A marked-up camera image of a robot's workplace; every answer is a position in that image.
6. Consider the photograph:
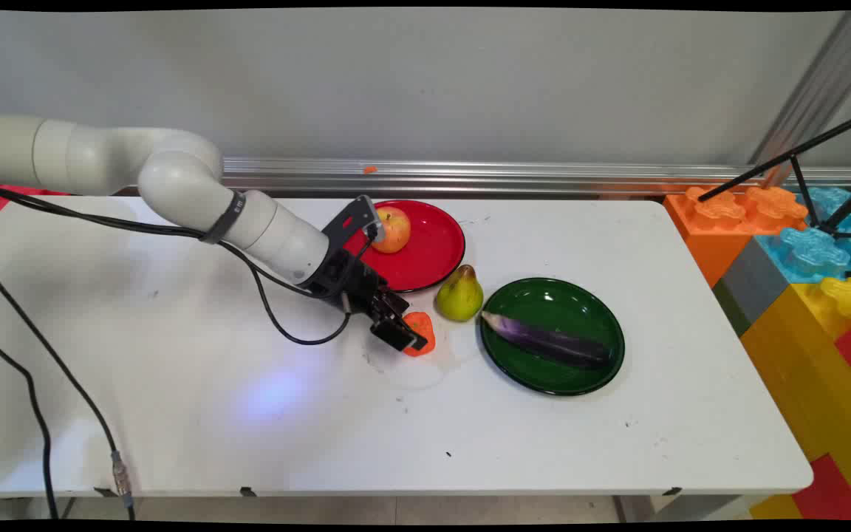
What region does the red round plate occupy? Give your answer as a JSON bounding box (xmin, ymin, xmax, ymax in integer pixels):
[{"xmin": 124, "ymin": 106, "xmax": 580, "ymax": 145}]
[{"xmin": 342, "ymin": 199, "xmax": 467, "ymax": 294}]

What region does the aluminium slanted post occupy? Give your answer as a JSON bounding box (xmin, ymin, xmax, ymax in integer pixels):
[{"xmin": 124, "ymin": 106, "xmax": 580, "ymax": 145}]
[{"xmin": 748, "ymin": 9, "xmax": 851, "ymax": 187}]

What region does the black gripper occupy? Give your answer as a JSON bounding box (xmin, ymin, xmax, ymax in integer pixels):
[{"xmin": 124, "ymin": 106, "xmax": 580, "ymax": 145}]
[{"xmin": 310, "ymin": 246, "xmax": 430, "ymax": 353}]

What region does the green yellow pear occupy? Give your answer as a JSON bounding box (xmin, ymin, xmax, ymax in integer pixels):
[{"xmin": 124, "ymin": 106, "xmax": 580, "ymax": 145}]
[{"xmin": 435, "ymin": 264, "xmax": 485, "ymax": 323}]

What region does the orange persimmon toy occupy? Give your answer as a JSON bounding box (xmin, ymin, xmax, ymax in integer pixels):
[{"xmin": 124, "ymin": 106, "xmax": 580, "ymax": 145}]
[{"xmin": 402, "ymin": 311, "xmax": 437, "ymax": 358}]

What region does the dark green round plate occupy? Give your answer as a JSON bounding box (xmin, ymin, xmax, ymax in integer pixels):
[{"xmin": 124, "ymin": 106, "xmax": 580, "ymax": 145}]
[{"xmin": 478, "ymin": 277, "xmax": 626, "ymax": 398}]

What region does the red yellow apple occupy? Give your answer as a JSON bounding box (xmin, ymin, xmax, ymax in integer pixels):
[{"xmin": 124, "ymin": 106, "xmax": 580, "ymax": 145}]
[{"xmin": 372, "ymin": 206, "xmax": 412, "ymax": 255}]

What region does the grey giant building block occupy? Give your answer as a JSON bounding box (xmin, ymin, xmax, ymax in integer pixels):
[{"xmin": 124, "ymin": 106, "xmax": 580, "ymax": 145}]
[{"xmin": 711, "ymin": 236, "xmax": 793, "ymax": 338}]

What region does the large yellow building block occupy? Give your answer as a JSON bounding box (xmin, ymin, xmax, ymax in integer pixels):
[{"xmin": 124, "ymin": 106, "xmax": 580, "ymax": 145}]
[{"xmin": 739, "ymin": 276, "xmax": 851, "ymax": 519}]

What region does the aluminium rail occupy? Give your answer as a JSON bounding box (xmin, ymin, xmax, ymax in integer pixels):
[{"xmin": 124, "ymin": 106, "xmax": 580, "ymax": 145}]
[{"xmin": 220, "ymin": 157, "xmax": 851, "ymax": 200}]

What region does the white table leg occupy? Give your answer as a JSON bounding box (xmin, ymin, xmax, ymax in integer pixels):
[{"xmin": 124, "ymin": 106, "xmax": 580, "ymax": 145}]
[{"xmin": 612, "ymin": 493, "xmax": 753, "ymax": 522}]

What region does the purple eggplant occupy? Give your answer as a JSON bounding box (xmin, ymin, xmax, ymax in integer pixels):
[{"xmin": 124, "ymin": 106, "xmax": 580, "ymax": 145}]
[{"xmin": 480, "ymin": 310, "xmax": 615, "ymax": 371}]

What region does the grey velcro strap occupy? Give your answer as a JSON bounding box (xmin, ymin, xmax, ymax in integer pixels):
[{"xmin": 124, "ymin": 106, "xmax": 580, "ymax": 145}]
[{"xmin": 199, "ymin": 190, "xmax": 247, "ymax": 245}]

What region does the orange giant building block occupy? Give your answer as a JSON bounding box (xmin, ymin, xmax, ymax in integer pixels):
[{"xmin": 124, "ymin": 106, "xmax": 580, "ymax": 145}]
[{"xmin": 663, "ymin": 184, "xmax": 811, "ymax": 290}]

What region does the black cable with metal connector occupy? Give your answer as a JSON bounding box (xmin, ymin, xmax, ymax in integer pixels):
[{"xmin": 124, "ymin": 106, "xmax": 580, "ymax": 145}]
[{"xmin": 0, "ymin": 183, "xmax": 356, "ymax": 520}]

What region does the blue giant building block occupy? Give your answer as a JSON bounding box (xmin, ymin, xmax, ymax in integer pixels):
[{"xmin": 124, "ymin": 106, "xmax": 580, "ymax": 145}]
[{"xmin": 753, "ymin": 185, "xmax": 851, "ymax": 286}]

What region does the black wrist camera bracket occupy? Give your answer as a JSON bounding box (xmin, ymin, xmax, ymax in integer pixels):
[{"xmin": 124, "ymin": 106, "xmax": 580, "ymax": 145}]
[{"xmin": 321, "ymin": 194, "xmax": 386, "ymax": 256}]

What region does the plain black cable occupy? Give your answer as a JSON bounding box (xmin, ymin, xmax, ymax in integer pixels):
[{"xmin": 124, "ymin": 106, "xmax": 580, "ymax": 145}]
[{"xmin": 0, "ymin": 183, "xmax": 323, "ymax": 520}]

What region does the black tripod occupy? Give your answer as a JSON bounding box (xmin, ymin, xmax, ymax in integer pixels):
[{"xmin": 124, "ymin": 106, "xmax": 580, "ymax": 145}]
[{"xmin": 697, "ymin": 106, "xmax": 851, "ymax": 242}]

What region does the small yellow building block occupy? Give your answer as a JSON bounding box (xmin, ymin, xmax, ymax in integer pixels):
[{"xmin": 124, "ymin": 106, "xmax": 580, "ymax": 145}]
[{"xmin": 748, "ymin": 493, "xmax": 804, "ymax": 521}]

